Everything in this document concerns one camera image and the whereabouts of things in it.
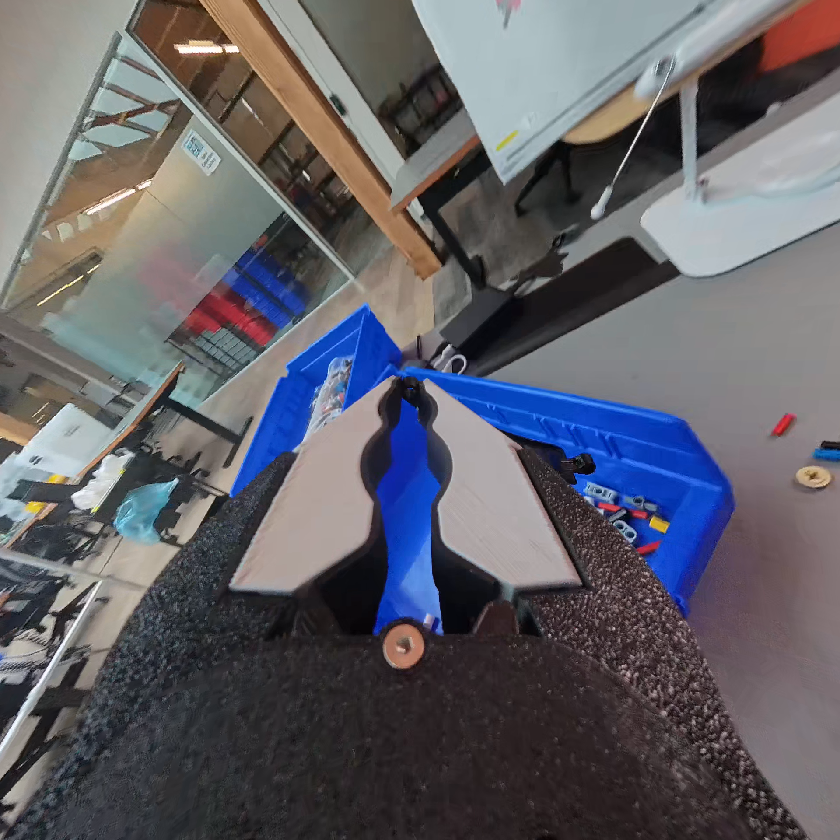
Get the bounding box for crumpled white plastic bags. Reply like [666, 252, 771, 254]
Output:
[71, 449, 135, 513]

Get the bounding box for blue plastic parts bin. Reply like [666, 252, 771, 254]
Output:
[230, 304, 403, 497]
[374, 366, 736, 636]

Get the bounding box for toy instruction booklet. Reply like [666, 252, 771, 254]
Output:
[410, 0, 723, 185]

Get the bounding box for pile of assorted toy pieces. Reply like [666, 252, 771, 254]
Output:
[581, 481, 672, 557]

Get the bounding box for wire page holder arm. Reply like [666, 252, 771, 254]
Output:
[589, 56, 677, 221]

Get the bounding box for paper wall notice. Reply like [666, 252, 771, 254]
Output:
[180, 129, 222, 177]

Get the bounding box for teal plastic bag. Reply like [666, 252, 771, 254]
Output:
[113, 478, 179, 546]

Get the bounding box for wooden pillar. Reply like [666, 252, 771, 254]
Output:
[197, 0, 442, 280]

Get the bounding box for small grey table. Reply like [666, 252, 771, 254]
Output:
[390, 108, 519, 290]

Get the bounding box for stack of red blue bins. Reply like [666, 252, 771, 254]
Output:
[164, 246, 309, 368]

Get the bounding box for grey desk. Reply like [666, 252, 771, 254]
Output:
[453, 217, 840, 840]

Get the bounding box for black power adapter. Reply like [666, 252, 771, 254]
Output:
[453, 289, 519, 355]

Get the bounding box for white storage box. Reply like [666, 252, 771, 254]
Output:
[13, 403, 112, 473]

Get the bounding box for pile of small connector pins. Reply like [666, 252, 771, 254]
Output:
[771, 412, 840, 462]

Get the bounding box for background wooden office desk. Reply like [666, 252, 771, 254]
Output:
[66, 361, 256, 500]

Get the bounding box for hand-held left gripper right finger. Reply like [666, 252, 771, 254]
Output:
[417, 379, 584, 635]

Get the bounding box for clear bag of toy pieces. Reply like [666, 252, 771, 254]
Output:
[310, 357, 357, 435]

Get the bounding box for silver metal frame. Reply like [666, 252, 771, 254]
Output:
[0, 548, 109, 762]

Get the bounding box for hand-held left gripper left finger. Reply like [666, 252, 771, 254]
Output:
[228, 378, 403, 635]

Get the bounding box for orange bag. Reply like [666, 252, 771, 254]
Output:
[760, 0, 840, 72]

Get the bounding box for white metal book stand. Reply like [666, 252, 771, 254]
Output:
[633, 0, 840, 278]

